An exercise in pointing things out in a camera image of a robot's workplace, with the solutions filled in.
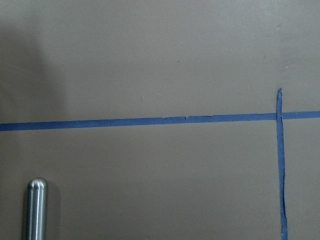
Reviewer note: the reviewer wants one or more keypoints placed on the steel muddler black tip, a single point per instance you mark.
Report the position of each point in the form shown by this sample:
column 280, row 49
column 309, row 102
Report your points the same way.
column 36, row 209

